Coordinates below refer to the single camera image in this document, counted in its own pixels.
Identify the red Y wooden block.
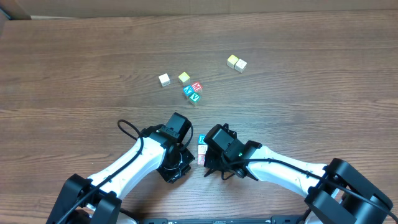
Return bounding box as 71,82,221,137
197,154,205,166

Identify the plain cream wooden block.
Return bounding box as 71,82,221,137
198,144,208,155

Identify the blue D wooden block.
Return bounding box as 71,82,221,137
198,134,206,145

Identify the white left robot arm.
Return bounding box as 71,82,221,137
47,124,194,223

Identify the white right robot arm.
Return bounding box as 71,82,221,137
205,139,397,223

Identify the green V wooden block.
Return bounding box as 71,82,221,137
188,93,201,105

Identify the blue X wooden block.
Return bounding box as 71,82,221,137
183,85,195,98

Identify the red M wooden block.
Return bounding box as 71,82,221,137
191,82,203,93

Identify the white picture wooden block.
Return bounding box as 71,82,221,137
159,73,170,86

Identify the yellow top wooden block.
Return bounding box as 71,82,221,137
226,54,239,69

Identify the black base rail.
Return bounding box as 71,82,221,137
121,208,312,224

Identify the yellow ring wooden block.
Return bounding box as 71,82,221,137
234,58,247,73

